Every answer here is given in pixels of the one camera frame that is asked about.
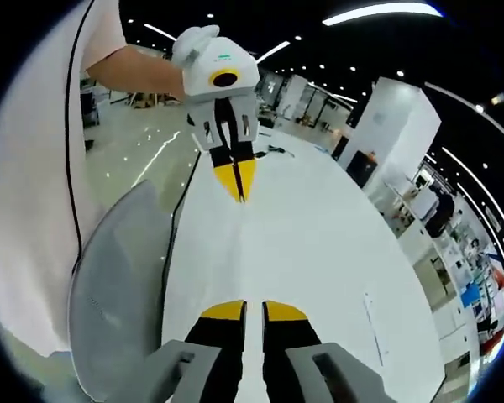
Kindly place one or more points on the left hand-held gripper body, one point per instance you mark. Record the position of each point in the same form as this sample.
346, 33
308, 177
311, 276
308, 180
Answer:
218, 59

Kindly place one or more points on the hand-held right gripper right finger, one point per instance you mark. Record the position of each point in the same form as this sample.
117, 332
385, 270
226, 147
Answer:
294, 365

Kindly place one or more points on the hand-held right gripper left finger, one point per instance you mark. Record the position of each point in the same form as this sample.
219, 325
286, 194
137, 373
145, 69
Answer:
210, 361

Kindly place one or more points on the row of black tabletop devices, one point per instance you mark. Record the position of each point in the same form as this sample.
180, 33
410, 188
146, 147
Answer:
277, 150

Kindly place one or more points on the narrow tabletop slot cover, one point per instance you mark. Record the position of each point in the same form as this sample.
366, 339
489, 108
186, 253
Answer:
376, 323

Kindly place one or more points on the black box with orange mark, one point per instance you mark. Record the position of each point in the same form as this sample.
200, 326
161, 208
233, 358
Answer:
362, 168

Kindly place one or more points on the grey mesh chair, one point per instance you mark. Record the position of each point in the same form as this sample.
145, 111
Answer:
117, 273

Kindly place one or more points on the white square pillar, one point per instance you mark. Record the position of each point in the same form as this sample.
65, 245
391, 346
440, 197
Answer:
399, 121

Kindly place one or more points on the long white counter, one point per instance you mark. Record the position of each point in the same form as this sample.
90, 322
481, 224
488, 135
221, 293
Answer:
428, 268

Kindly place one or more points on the person's light shirt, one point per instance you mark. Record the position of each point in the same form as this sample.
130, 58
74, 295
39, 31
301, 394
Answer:
25, 168

